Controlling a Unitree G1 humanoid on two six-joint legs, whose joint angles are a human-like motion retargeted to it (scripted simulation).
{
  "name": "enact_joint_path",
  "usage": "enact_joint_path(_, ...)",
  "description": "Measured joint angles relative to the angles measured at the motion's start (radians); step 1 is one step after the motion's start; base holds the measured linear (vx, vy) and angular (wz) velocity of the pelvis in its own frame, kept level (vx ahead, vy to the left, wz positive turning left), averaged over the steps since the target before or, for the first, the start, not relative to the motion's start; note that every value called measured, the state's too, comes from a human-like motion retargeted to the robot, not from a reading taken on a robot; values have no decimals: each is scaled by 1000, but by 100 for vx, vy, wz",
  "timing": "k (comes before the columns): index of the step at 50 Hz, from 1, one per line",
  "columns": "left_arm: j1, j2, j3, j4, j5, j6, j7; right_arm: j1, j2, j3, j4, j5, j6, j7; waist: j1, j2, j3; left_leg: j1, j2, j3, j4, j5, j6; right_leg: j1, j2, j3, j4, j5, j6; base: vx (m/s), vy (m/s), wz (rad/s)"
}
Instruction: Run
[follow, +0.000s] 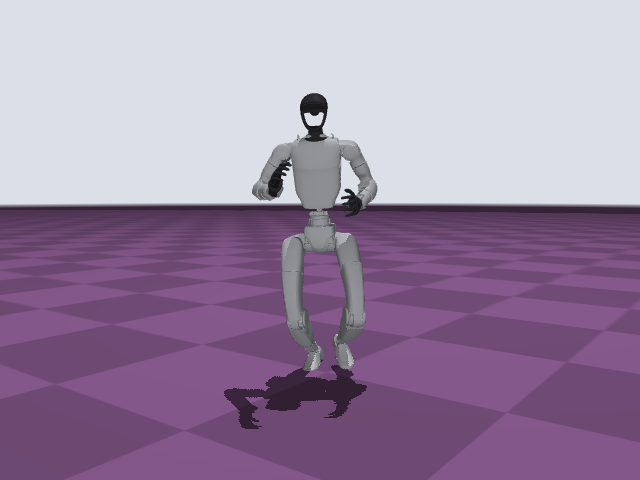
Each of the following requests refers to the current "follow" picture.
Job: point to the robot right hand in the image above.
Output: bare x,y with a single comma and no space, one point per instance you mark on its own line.
275,183

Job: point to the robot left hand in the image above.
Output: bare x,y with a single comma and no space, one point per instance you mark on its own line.
354,203

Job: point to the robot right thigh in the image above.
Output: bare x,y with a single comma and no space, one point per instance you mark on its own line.
292,270

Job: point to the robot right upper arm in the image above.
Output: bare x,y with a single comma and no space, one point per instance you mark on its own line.
281,153

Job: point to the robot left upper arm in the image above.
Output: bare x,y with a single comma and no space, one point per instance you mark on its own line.
350,151

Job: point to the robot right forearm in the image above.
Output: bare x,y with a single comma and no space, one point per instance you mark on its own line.
261,190

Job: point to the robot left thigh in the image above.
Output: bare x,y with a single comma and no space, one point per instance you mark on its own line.
351,271

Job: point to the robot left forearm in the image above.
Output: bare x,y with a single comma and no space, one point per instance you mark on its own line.
367,194

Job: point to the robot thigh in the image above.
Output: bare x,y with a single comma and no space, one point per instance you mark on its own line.
292,270
351,271

